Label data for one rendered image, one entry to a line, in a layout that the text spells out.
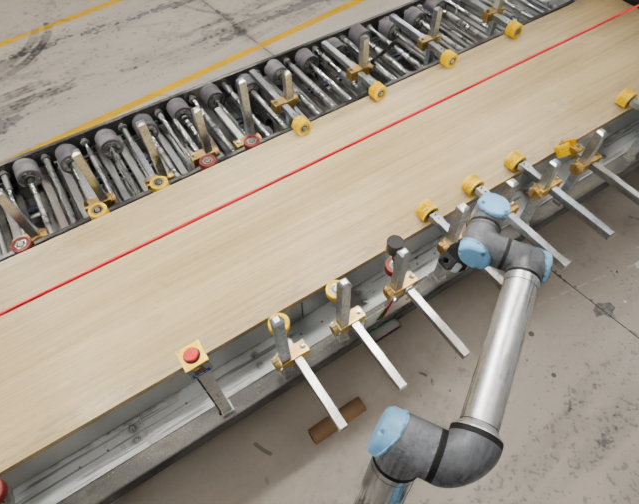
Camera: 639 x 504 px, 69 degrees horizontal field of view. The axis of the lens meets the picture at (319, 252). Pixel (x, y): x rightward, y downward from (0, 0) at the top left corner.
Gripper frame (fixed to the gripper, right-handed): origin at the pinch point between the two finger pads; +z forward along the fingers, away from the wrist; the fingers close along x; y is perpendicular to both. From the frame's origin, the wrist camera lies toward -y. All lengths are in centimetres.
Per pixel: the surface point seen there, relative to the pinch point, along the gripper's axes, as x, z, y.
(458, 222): 11.5, -6.2, 11.5
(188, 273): 58, 25, -75
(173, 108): 160, 37, -39
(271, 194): 75, 23, -28
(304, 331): 22, 48, -43
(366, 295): 22, 46, -11
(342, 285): 12.1, -5.4, -37.9
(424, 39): 120, 13, 92
